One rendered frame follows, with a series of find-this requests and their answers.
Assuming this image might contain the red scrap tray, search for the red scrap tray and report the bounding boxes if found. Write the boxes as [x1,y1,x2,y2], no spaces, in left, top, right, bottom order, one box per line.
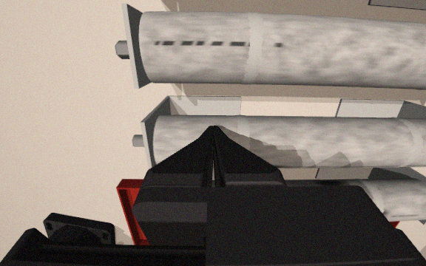
[116,179,149,245]

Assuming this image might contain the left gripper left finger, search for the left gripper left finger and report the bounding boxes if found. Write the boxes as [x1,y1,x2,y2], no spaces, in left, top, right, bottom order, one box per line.
[140,126,213,189]

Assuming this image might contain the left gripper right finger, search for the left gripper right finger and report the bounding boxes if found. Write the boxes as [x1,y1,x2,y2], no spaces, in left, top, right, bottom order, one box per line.
[214,126,287,187]

